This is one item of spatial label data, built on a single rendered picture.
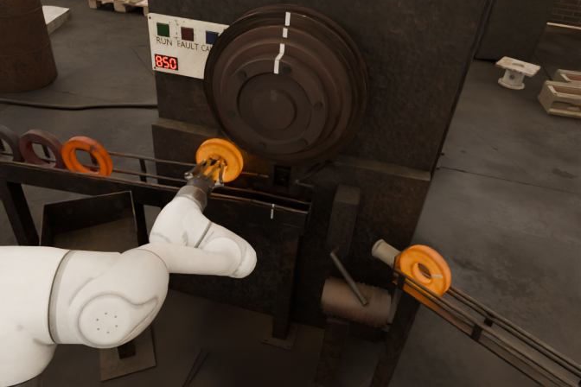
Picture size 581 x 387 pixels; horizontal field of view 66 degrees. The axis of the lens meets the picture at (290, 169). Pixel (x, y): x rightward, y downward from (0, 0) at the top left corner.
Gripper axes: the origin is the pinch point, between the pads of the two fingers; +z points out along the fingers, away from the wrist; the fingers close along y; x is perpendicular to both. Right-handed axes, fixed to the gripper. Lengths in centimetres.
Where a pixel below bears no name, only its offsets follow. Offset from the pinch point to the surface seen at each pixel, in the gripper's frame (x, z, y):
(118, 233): -22.7, -22.2, -27.4
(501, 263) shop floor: -88, 70, 129
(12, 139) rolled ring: -11, -1, -81
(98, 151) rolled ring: -7.5, -1.2, -44.6
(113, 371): -82, -40, -30
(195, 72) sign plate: 23.2, 11.4, -11.6
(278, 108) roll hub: 28.9, -11.1, 21.7
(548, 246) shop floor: -89, 92, 158
